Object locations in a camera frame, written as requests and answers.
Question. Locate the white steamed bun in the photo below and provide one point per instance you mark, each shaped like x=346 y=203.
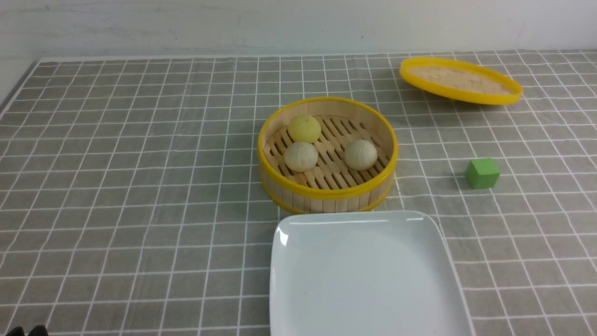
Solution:
x=301 y=157
x=360 y=155

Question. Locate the yellow steamed bun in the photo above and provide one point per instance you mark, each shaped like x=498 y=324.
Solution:
x=304 y=128

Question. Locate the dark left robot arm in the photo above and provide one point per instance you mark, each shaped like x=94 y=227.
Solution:
x=39 y=330

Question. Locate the white square plate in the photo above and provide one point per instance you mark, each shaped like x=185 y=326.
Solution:
x=384 y=273

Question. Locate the bamboo steamer basket yellow rim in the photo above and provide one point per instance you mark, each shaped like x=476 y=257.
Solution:
x=331 y=186

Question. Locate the grey checked tablecloth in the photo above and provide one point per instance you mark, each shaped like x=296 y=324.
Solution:
x=131 y=203

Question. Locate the green cube block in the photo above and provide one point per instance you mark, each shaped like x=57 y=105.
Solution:
x=482 y=173

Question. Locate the yellow rimmed steamer lid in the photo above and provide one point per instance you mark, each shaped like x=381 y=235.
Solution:
x=460 y=81

